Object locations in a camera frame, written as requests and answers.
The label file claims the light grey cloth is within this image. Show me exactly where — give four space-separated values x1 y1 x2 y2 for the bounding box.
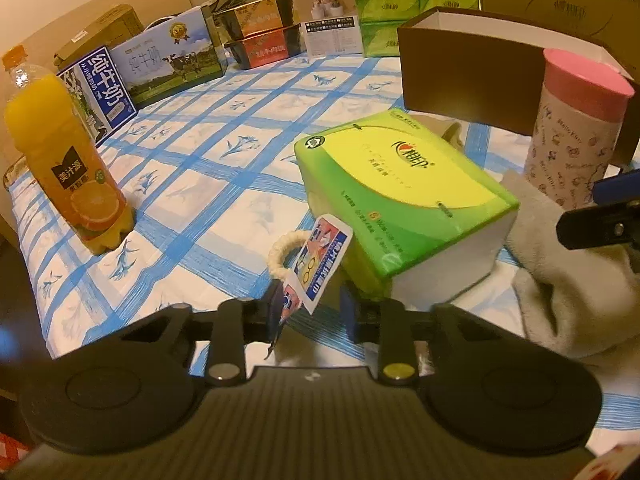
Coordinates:
502 169 640 361

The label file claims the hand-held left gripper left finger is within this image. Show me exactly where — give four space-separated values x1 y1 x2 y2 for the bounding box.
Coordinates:
120 282 286 386

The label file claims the single green tissue pack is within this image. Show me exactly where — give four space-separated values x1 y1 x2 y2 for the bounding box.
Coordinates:
293 108 521 306

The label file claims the wooden headboard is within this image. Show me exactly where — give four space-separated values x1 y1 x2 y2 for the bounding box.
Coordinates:
0 0 201 61

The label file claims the beige sock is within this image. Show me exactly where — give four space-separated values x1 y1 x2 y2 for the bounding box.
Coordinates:
440 120 469 144

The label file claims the small brown cardboard box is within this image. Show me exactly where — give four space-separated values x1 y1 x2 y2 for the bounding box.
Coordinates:
52 4 143 73

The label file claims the wicker basket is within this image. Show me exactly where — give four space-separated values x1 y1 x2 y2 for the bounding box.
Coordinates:
1 157 26 192

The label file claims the blue checked bed sheet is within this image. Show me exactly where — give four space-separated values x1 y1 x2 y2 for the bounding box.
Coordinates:
2 52 640 431

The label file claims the brown shoe box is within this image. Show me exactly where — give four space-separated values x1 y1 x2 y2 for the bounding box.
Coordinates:
396 6 640 166

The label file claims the black bag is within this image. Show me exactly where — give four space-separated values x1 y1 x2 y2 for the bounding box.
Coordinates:
212 0 251 17

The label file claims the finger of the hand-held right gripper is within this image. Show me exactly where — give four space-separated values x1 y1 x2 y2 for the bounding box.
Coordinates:
592 167 640 206
556 200 640 252

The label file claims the cream scrunchie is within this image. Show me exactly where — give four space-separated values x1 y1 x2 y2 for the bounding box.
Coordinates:
268 230 315 279

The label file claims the pink cartoon cup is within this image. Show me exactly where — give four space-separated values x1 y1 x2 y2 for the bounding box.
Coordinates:
522 48 635 211

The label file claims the orange juice bottle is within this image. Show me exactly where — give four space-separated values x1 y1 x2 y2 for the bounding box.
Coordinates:
4 45 136 256

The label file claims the orange black gift box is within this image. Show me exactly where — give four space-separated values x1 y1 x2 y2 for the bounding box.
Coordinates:
225 22 307 70
220 0 296 41

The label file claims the white product box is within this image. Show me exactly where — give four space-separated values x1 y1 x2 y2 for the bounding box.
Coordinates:
292 0 363 57

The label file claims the blue milk carton box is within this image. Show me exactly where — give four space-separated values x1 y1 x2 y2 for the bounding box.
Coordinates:
57 45 138 148

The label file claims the blue white sachet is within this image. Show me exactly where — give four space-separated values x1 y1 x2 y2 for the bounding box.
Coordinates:
265 214 354 361

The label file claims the cow print milk box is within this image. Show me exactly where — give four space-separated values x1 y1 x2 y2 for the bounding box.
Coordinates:
110 5 226 108

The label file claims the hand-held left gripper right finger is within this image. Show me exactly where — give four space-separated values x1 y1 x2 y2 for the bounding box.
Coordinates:
340 285 521 383

